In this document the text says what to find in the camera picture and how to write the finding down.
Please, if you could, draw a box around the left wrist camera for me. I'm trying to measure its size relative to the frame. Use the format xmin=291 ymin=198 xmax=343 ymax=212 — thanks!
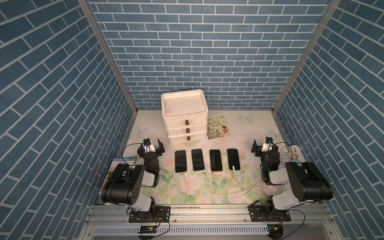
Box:
xmin=143 ymin=138 xmax=156 ymax=153

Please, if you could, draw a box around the pink case phone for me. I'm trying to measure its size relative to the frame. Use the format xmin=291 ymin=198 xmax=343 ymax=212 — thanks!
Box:
xmin=210 ymin=150 xmax=223 ymax=172
xmin=175 ymin=150 xmax=187 ymax=173

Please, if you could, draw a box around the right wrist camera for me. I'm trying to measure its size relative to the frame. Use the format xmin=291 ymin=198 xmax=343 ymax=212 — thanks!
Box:
xmin=262 ymin=141 xmax=274 ymax=152

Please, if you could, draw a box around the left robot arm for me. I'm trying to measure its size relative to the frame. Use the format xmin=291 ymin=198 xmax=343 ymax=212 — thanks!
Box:
xmin=101 ymin=138 xmax=165 ymax=216

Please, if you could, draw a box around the cartoon children's picture book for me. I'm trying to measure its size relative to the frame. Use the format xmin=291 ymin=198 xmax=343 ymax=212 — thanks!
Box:
xmin=207 ymin=116 xmax=231 ymax=139

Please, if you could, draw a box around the white three-drawer organizer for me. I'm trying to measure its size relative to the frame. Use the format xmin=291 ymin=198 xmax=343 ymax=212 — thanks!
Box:
xmin=161 ymin=90 xmax=209 ymax=144

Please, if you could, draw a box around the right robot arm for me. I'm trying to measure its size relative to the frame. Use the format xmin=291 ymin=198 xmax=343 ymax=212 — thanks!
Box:
xmin=251 ymin=137 xmax=333 ymax=213

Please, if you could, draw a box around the dog cover book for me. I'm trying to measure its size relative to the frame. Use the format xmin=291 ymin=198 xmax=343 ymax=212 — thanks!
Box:
xmin=98 ymin=157 xmax=137 ymax=197

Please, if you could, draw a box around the white charging cable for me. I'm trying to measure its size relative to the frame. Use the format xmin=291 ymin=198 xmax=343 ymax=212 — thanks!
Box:
xmin=231 ymin=166 xmax=265 ymax=193
xmin=181 ymin=173 xmax=259 ymax=200
xmin=203 ymin=164 xmax=262 ymax=196
xmin=211 ymin=171 xmax=263 ymax=194

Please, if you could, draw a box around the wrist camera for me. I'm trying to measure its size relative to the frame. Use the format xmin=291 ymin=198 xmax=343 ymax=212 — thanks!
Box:
xmin=262 ymin=141 xmax=274 ymax=152
xmin=143 ymin=138 xmax=156 ymax=153

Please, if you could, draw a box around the green case phone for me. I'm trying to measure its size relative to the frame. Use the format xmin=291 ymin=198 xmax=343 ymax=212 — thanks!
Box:
xmin=192 ymin=149 xmax=205 ymax=171
xmin=227 ymin=149 xmax=241 ymax=171

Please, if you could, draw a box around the white power strip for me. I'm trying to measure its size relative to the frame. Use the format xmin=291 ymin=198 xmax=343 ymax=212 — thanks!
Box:
xmin=288 ymin=145 xmax=306 ymax=163

